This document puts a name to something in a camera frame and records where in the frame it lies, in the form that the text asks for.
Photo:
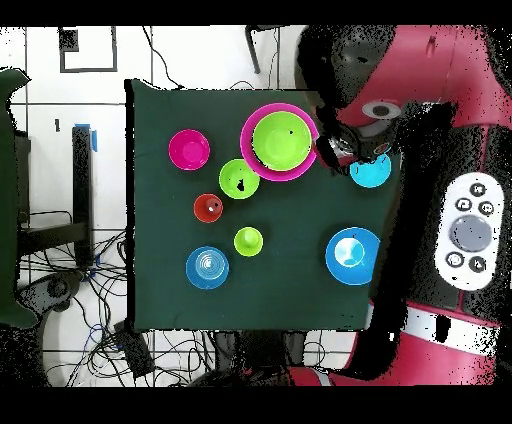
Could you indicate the dark green table cloth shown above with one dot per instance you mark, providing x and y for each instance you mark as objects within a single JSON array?
[{"x": 160, "y": 264}]

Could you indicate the lime green cup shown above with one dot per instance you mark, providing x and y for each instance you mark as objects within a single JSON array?
[{"x": 248, "y": 242}]

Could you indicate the small light blue bowl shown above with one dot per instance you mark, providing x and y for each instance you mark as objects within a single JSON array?
[{"x": 370, "y": 174}]

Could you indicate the medium blue bowl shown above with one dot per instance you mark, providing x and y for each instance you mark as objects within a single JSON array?
[{"x": 207, "y": 267}]

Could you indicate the small green bowl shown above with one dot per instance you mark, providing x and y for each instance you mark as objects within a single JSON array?
[{"x": 238, "y": 178}]

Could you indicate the large green bowl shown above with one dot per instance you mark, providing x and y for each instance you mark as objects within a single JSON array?
[{"x": 282, "y": 142}]

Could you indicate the black metal stand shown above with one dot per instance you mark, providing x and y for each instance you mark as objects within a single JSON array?
[{"x": 82, "y": 192}]

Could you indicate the black power box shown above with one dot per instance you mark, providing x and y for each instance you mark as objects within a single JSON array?
[{"x": 134, "y": 348}]

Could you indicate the small red-pink bowl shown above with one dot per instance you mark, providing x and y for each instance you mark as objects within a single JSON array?
[{"x": 189, "y": 150}]

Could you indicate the black tripod leg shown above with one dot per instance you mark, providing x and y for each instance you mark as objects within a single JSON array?
[{"x": 254, "y": 52}]

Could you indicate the green covered side table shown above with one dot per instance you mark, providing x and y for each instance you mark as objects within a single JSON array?
[{"x": 8, "y": 200}]

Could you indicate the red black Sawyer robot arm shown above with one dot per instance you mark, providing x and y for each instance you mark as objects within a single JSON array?
[{"x": 448, "y": 160}]

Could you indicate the black wheel base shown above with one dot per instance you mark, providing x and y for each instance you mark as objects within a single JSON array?
[{"x": 56, "y": 288}]

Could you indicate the large pink bowl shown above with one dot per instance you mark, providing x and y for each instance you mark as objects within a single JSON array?
[{"x": 248, "y": 156}]

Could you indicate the large blue bowl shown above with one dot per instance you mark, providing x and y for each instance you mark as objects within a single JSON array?
[{"x": 352, "y": 256}]

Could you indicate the orange cup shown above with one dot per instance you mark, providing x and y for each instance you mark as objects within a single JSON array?
[{"x": 208, "y": 208}]

